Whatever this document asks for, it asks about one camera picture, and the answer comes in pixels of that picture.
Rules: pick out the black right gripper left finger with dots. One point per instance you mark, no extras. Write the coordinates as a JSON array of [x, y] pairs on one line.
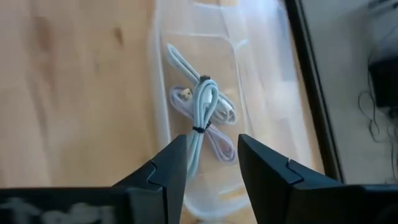
[[168, 174]]

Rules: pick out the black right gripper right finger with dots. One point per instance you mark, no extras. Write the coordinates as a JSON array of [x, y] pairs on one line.
[[270, 180]]

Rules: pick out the frosted translucent plastic bin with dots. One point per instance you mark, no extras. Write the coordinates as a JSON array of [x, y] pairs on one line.
[[264, 77]]

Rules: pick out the black computer tower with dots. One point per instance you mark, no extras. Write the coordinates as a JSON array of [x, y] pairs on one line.
[[384, 82]]

